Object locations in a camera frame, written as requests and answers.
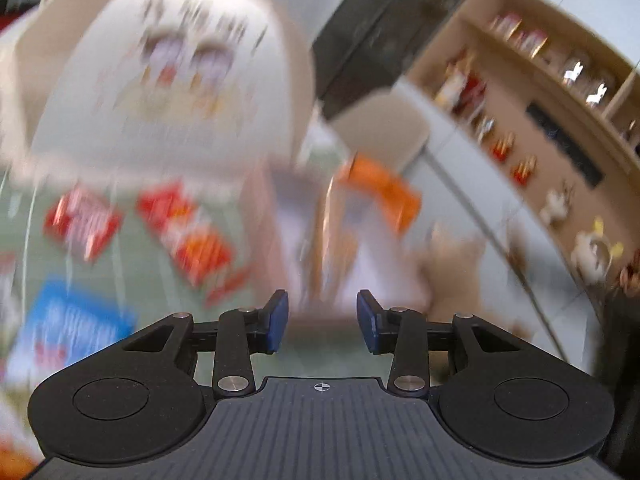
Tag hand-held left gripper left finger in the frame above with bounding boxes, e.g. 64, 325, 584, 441
107, 290, 290, 400

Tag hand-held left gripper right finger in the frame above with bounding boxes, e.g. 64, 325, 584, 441
356, 290, 538, 397

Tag small red snack packet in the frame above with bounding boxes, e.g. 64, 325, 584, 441
204, 264, 253, 308

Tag pink cardboard box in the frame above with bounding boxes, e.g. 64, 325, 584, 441
240, 160, 436, 328

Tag blue seaweed snack packet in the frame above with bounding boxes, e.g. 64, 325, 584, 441
7, 277, 138, 386

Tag brown plush toy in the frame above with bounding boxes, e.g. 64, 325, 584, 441
412, 222, 538, 343

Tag orange snack bag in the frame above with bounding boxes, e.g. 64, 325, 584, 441
334, 154, 422, 233

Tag green checked tablecloth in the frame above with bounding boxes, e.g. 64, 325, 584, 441
0, 160, 301, 466

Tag white low cabinet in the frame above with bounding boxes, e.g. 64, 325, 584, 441
395, 80, 606, 366

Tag beige chair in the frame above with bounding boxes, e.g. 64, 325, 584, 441
326, 90, 432, 173

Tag red gold figurine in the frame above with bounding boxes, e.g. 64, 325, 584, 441
512, 155, 539, 187
492, 132, 517, 162

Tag glass jar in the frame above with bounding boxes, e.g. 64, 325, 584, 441
472, 115, 497, 142

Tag white yellow animal figurine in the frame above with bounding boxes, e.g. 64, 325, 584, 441
571, 216, 626, 282

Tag printed mesh food cover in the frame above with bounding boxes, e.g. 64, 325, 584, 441
0, 0, 317, 198

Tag yellow white bottle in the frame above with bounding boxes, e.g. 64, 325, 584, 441
434, 52, 468, 111

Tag red gift box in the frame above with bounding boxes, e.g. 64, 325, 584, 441
462, 71, 489, 113

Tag orange white snack packet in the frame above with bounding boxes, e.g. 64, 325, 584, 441
0, 395, 40, 467

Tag dark glass cabinet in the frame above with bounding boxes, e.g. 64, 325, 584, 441
312, 0, 498, 108

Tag red lidded jar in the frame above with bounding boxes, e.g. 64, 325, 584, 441
517, 27, 550, 59
489, 12, 523, 43

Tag clear jar with white rabbit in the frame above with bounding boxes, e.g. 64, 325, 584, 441
559, 51, 591, 86
584, 72, 617, 109

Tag black hook rail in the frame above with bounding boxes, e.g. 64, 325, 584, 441
526, 101, 604, 190

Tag wooden wall shelf unit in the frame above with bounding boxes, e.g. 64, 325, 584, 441
404, 0, 640, 291

